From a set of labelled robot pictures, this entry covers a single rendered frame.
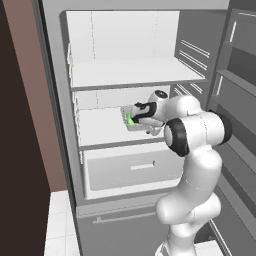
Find dark cabinet panel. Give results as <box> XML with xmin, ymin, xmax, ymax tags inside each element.
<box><xmin>0</xmin><ymin>0</ymin><xmax>52</xmax><ymax>256</ymax></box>

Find grey freezer drawer handle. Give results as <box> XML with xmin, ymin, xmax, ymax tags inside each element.
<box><xmin>92</xmin><ymin>211</ymin><xmax>158</xmax><ymax>225</ymax></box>

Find grey freezer drawer front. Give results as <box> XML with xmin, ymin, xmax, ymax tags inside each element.
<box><xmin>75</xmin><ymin>199</ymin><xmax>175</xmax><ymax>256</ymax></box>

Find grey fridge door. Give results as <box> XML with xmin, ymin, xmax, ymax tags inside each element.
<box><xmin>194</xmin><ymin>0</ymin><xmax>256</xmax><ymax>256</ymax></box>

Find white fridge drawer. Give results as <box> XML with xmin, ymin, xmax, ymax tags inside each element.
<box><xmin>81</xmin><ymin>146</ymin><xmax>186</xmax><ymax>201</ymax></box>

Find green food piece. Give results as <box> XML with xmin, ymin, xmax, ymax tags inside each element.
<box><xmin>126</xmin><ymin>111</ymin><xmax>138</xmax><ymax>127</ymax></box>

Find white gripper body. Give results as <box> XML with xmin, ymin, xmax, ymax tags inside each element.
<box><xmin>137</xmin><ymin>115</ymin><xmax>166</xmax><ymax>136</ymax></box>

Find white fridge shelf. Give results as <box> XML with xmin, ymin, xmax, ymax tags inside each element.
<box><xmin>75</xmin><ymin>107</ymin><xmax>168</xmax><ymax>152</ymax></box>
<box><xmin>67</xmin><ymin>57</ymin><xmax>210</xmax><ymax>92</ymax></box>

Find grey fridge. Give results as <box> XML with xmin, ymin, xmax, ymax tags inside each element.
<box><xmin>32</xmin><ymin>0</ymin><xmax>256</xmax><ymax>256</ymax></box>

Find white drawer handle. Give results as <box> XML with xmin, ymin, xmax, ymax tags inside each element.
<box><xmin>129</xmin><ymin>161</ymin><xmax>156</xmax><ymax>171</ymax></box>

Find clear tupperware container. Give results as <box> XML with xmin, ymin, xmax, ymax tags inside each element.
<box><xmin>120</xmin><ymin>105</ymin><xmax>148</xmax><ymax>132</ymax></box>

